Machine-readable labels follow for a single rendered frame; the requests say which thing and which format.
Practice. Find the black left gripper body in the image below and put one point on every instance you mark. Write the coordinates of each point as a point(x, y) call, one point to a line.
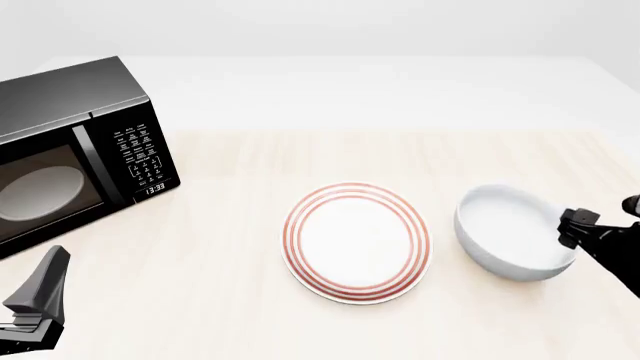
point(30, 335)

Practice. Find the black microwave oven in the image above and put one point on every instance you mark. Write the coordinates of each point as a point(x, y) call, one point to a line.
point(60, 97)

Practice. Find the white bowl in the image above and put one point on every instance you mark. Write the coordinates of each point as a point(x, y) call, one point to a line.
point(505, 225)

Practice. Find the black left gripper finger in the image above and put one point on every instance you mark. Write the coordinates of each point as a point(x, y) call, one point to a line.
point(47, 288)

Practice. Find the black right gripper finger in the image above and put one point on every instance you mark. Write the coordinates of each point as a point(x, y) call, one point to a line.
point(612, 251)

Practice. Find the white plate with red rings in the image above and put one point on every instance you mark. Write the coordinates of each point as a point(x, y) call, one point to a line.
point(357, 243)

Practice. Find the glass microwave turntable plate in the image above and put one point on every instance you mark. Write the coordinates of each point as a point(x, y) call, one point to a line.
point(40, 193)

